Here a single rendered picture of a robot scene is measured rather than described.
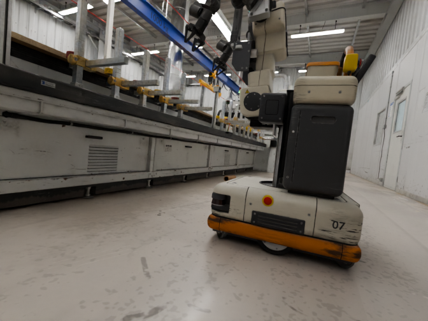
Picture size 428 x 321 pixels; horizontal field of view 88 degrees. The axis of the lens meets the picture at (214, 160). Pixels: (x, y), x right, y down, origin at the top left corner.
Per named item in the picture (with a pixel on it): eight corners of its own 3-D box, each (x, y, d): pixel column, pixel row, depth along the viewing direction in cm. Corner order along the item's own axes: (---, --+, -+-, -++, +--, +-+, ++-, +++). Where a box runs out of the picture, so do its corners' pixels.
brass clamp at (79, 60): (97, 72, 128) (97, 63, 127) (73, 62, 115) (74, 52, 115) (90, 72, 130) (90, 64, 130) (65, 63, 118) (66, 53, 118)
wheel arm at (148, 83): (159, 87, 136) (160, 80, 135) (156, 85, 132) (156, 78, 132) (109, 88, 154) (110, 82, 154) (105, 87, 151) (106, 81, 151)
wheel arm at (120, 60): (128, 66, 113) (129, 58, 112) (123, 64, 110) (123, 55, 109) (74, 71, 131) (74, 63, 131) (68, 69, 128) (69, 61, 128)
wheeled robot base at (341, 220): (335, 225, 146) (340, 187, 145) (362, 271, 87) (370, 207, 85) (236, 205, 169) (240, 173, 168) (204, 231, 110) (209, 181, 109)
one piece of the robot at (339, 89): (326, 203, 144) (343, 73, 139) (342, 228, 93) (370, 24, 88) (273, 195, 155) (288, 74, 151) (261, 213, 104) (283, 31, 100)
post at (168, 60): (165, 115, 190) (171, 58, 188) (163, 114, 187) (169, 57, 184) (162, 115, 192) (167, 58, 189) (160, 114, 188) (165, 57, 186)
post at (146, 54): (144, 115, 168) (150, 51, 165) (141, 114, 165) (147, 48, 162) (141, 115, 169) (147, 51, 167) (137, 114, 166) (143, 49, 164)
